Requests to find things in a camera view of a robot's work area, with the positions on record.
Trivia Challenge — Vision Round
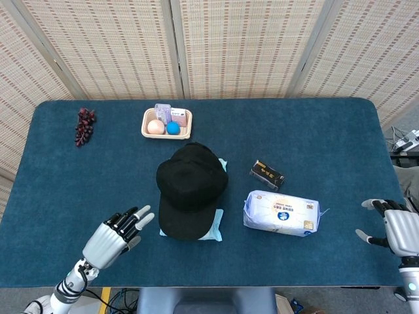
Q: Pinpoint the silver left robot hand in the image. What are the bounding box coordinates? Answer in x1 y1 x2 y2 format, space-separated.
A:
81 205 155 270

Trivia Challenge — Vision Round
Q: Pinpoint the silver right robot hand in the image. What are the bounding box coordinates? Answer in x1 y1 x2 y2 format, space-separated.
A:
355 198 419 258

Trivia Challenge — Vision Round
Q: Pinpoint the black baseball cap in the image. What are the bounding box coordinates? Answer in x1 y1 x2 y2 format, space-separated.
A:
155 142 229 241

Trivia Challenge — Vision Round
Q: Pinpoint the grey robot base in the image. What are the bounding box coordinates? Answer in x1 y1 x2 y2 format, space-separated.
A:
136 287 278 314

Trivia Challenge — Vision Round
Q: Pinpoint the grey fabric seat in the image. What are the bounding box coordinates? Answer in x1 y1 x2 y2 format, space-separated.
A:
392 162 419 205

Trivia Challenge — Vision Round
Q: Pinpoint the white power strip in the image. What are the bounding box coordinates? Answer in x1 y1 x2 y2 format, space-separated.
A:
391 129 419 153

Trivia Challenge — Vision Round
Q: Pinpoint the light blue cartoon wipes pack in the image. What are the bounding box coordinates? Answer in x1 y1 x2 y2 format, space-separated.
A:
159 209 225 243

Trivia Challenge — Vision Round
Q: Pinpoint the dark red grape bunch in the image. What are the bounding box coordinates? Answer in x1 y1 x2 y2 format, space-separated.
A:
74 107 97 148

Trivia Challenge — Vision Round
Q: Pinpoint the beige plastic tray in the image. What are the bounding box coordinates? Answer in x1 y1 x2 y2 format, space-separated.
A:
141 107 193 141

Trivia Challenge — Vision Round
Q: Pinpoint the lavender white tissue pack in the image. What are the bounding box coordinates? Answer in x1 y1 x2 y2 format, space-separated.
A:
242 190 330 237

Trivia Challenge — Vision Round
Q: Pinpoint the blue felt table cover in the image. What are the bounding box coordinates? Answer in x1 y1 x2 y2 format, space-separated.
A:
0 97 419 288

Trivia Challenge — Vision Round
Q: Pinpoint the peach coloured egg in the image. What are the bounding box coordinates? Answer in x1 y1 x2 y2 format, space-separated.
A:
147 120 166 134

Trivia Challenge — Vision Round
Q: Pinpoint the brown cardboard box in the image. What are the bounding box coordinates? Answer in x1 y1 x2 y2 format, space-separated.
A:
274 293 295 314

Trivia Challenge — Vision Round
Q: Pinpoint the small purple box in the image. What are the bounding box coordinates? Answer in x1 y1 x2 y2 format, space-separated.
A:
154 103 172 124

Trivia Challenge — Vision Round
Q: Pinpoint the black box with gold print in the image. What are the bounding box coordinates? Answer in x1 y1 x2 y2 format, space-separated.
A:
249 159 285 192

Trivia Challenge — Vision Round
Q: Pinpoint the small pink white box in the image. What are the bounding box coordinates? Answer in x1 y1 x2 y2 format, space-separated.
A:
170 107 187 127

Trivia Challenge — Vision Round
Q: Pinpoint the bamboo folding screen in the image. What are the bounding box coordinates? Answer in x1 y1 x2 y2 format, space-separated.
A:
0 0 419 217

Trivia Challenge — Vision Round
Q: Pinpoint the bundle of floor cables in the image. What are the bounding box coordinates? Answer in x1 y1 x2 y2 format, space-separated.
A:
107 287 138 313

